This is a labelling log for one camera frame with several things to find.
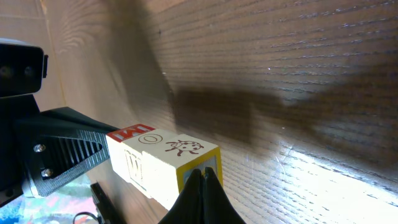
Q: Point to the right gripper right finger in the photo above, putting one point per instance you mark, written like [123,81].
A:
[217,209]

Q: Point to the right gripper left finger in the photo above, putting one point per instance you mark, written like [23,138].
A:
[188,207]

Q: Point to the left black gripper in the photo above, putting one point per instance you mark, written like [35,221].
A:
[56,147]

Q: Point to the white ladybug block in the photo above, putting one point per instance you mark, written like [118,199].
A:
[182,154]

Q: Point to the white block green side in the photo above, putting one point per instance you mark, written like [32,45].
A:
[125,152]

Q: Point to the yellow block letter O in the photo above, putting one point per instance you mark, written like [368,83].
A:
[152,145]

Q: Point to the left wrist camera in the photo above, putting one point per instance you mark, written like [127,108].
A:
[23,67]

